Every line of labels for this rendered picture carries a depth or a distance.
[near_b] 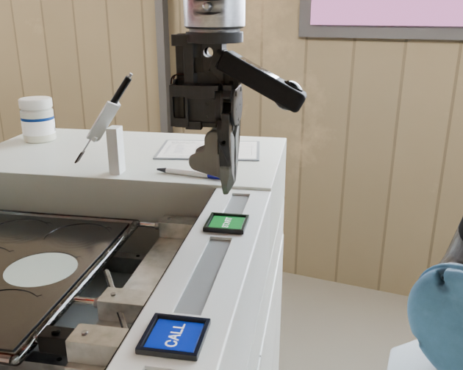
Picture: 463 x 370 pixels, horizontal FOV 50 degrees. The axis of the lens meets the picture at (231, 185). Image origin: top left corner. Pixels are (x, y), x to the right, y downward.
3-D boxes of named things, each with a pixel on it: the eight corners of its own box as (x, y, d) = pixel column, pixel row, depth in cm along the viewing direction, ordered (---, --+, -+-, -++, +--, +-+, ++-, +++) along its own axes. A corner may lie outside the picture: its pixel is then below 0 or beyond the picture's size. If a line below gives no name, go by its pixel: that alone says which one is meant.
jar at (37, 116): (17, 143, 111) (10, 100, 108) (34, 135, 117) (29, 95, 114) (46, 144, 110) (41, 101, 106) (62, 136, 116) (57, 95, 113)
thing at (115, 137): (88, 174, 90) (81, 100, 86) (98, 167, 94) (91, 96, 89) (120, 176, 89) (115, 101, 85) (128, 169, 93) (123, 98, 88)
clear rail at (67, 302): (6, 368, 53) (4, 357, 52) (134, 225, 87) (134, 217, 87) (19, 370, 52) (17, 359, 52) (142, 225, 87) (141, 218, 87)
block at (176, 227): (158, 237, 85) (157, 221, 84) (164, 229, 88) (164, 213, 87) (204, 241, 84) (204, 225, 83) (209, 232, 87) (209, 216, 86)
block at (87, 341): (67, 362, 55) (64, 339, 54) (81, 343, 58) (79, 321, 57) (137, 371, 54) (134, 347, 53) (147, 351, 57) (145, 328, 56)
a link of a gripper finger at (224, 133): (222, 158, 67) (221, 94, 64) (235, 159, 67) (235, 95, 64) (214, 169, 63) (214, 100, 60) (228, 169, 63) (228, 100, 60)
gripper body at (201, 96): (186, 120, 70) (183, 30, 66) (246, 122, 69) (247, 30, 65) (170, 132, 63) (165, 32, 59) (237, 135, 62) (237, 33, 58)
